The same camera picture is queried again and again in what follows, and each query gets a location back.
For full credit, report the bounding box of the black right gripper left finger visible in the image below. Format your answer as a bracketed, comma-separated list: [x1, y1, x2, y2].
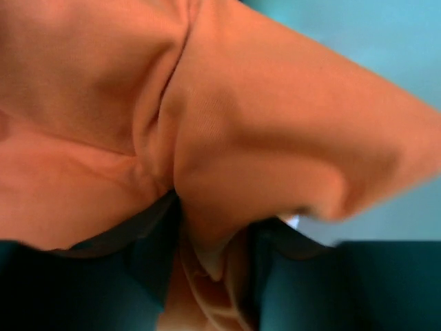
[1, 191, 181, 330]

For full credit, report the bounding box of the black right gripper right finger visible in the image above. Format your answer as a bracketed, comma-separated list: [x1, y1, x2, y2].
[248, 220, 440, 330]

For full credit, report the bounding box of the orange t shirt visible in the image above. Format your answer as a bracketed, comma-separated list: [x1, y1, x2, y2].
[1, 1, 440, 330]

